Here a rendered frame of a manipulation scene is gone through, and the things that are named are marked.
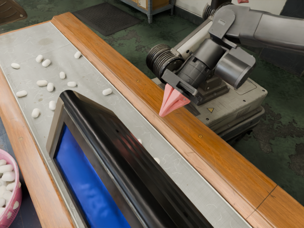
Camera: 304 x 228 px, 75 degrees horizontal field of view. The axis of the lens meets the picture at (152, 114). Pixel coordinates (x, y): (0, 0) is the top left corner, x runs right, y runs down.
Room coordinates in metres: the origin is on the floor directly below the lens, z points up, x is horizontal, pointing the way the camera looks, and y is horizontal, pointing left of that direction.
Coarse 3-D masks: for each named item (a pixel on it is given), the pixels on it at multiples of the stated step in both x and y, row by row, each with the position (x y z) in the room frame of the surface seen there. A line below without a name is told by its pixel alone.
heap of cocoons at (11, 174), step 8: (0, 160) 0.25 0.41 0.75; (0, 168) 0.23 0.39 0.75; (8, 168) 0.23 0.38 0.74; (0, 176) 0.22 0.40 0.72; (8, 176) 0.21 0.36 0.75; (0, 184) 0.19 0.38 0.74; (8, 184) 0.19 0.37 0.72; (0, 192) 0.17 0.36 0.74; (8, 192) 0.17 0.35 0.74; (0, 200) 0.15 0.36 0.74; (8, 200) 0.15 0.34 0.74; (0, 208) 0.13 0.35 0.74; (8, 216) 0.12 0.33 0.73
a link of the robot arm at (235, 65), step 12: (228, 12) 0.41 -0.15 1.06; (216, 24) 0.41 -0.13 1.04; (228, 24) 0.39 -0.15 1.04; (216, 36) 0.39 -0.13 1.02; (228, 48) 0.41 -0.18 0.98; (240, 48) 0.37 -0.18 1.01; (228, 60) 0.35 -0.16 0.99; (240, 60) 0.35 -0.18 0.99; (252, 60) 0.34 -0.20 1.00; (216, 72) 0.35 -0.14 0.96; (228, 72) 0.33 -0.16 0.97; (240, 72) 0.32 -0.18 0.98; (240, 84) 0.33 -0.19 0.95
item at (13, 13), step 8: (0, 0) 0.41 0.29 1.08; (8, 0) 0.42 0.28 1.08; (16, 0) 0.48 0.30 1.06; (0, 8) 0.41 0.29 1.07; (8, 8) 0.41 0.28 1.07; (16, 8) 0.42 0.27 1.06; (0, 16) 0.40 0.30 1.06; (8, 16) 0.41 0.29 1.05; (16, 16) 0.42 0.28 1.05; (24, 16) 0.43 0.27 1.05; (0, 24) 0.40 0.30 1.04
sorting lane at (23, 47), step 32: (32, 32) 0.95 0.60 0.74; (0, 64) 0.69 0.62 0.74; (32, 64) 0.69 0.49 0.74; (64, 64) 0.69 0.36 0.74; (32, 96) 0.50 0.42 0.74; (96, 96) 0.50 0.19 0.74; (32, 128) 0.36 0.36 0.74; (128, 128) 0.36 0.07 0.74; (160, 160) 0.25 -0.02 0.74; (64, 192) 0.17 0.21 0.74; (192, 192) 0.17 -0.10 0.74; (224, 224) 0.10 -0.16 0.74
